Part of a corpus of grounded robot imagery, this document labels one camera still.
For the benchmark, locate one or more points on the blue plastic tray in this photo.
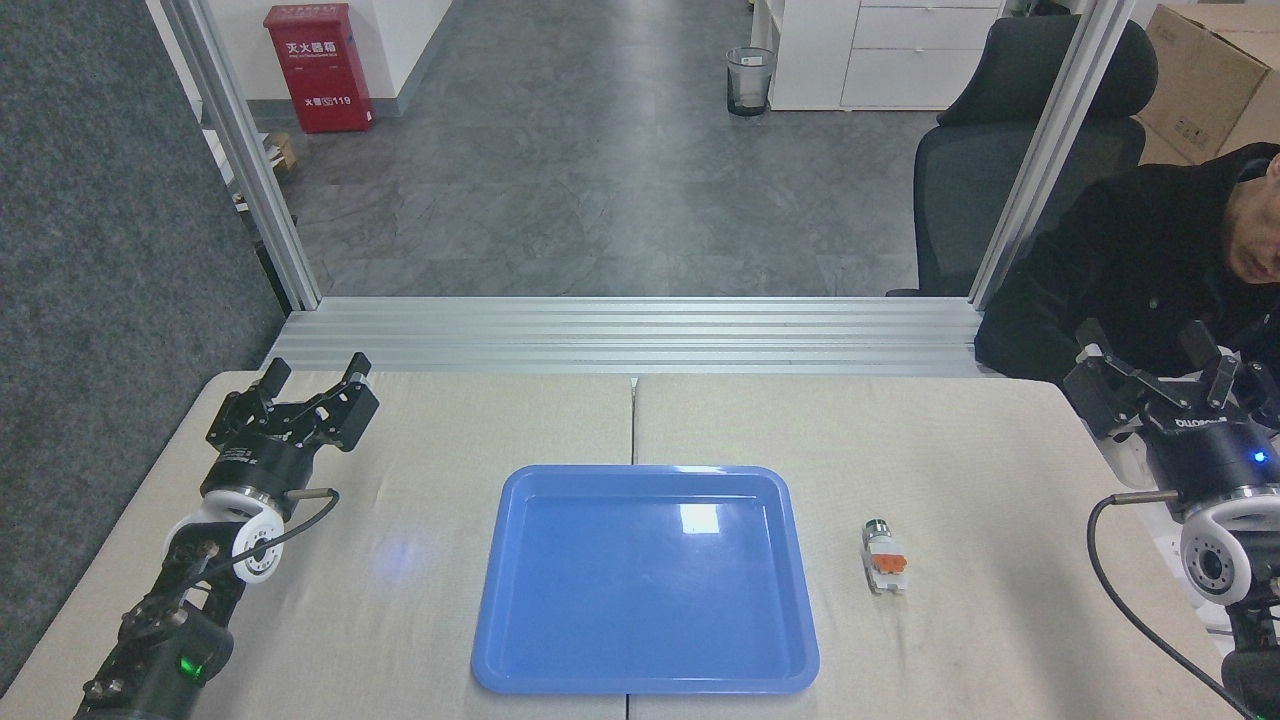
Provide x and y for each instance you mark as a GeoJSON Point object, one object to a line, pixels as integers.
{"type": "Point", "coordinates": [645, 590]}

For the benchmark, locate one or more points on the silver aluminium post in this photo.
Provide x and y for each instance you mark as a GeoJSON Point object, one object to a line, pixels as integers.
{"type": "Point", "coordinates": [1050, 150]}
{"type": "Point", "coordinates": [245, 150]}

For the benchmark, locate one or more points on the black office chair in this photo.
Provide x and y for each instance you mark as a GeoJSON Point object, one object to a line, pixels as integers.
{"type": "Point", "coordinates": [965, 200]}

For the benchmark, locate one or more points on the brown cardboard box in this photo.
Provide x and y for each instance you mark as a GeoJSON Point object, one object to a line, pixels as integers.
{"type": "Point", "coordinates": [1200, 80]}

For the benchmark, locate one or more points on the white drawer cabinet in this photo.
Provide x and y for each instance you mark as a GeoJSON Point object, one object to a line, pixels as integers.
{"type": "Point", "coordinates": [900, 60]}

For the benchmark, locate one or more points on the red fire extinguisher box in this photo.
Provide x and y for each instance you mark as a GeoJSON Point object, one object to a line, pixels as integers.
{"type": "Point", "coordinates": [320, 75]}

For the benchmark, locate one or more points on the white orange switch part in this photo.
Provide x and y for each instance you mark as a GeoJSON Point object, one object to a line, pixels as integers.
{"type": "Point", "coordinates": [884, 555]}

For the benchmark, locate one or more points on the person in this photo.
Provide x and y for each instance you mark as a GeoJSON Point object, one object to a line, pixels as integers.
{"type": "Point", "coordinates": [1130, 260]}

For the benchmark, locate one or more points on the grey felt partition panel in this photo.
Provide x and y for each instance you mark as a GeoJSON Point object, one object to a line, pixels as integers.
{"type": "Point", "coordinates": [100, 300]}

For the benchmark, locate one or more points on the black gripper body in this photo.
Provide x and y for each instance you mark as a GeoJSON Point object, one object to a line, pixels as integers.
{"type": "Point", "coordinates": [255, 465]}
{"type": "Point", "coordinates": [1215, 460]}

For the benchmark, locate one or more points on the grey mesh trash bin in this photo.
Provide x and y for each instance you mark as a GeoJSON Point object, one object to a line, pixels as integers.
{"type": "Point", "coordinates": [750, 80]}

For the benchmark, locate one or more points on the small brown box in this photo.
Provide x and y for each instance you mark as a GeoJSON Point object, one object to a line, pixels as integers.
{"type": "Point", "coordinates": [283, 150]}

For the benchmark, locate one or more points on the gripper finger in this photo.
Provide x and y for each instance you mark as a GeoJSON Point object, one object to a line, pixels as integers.
{"type": "Point", "coordinates": [1105, 395]}
{"type": "Point", "coordinates": [235, 420]}
{"type": "Point", "coordinates": [350, 405]}
{"type": "Point", "coordinates": [1225, 380]}

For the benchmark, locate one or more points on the silver aluminium rail frame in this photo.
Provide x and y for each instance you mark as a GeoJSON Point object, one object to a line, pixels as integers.
{"type": "Point", "coordinates": [620, 335]}

